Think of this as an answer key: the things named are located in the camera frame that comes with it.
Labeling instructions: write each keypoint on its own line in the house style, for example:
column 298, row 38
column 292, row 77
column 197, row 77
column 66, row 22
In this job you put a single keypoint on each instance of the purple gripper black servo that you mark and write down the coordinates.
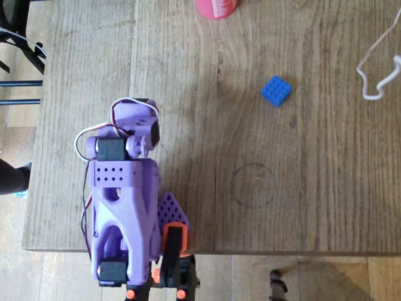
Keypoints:
column 154, row 132

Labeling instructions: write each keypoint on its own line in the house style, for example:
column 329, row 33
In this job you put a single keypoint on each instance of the blue studded building block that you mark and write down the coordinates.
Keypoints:
column 276, row 91

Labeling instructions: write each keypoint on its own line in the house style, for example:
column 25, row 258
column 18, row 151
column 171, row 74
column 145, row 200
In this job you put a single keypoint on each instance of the purple robot arm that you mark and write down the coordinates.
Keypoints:
column 125, row 203

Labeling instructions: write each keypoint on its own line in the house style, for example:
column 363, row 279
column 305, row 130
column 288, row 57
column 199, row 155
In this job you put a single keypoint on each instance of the purple perforated robot base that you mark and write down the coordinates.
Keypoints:
column 171, row 210

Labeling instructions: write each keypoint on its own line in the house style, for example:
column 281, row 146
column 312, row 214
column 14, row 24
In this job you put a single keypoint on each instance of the red plastic cup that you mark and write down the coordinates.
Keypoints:
column 217, row 7

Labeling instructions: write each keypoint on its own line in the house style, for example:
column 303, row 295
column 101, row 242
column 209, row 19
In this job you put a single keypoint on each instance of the dark shoe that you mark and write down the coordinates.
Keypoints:
column 11, row 178

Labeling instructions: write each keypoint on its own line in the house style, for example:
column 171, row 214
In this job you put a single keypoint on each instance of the dark furniture foot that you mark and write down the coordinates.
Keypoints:
column 278, row 282

